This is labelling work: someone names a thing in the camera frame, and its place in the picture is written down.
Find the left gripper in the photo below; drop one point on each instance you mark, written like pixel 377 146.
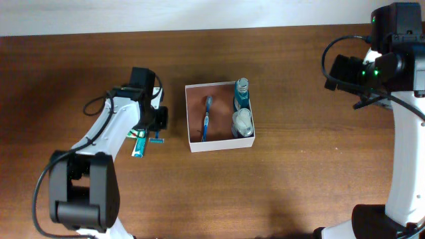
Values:
pixel 163 121

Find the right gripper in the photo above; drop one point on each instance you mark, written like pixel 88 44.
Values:
pixel 350 66

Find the blue white toothbrush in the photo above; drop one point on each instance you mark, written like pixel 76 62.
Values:
pixel 206 119

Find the blue hand soap pump bottle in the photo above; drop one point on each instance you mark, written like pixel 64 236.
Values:
pixel 242 123

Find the teal mouthwash bottle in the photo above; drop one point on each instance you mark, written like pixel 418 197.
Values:
pixel 241 94

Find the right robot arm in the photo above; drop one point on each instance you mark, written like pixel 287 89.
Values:
pixel 391 75

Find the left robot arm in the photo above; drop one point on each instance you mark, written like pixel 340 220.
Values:
pixel 83 188

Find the green Dettol soap box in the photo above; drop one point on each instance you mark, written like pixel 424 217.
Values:
pixel 133 134

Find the green toothpaste tube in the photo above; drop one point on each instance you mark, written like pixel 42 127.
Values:
pixel 139 148

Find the white cardboard box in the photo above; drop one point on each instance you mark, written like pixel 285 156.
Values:
pixel 219 134

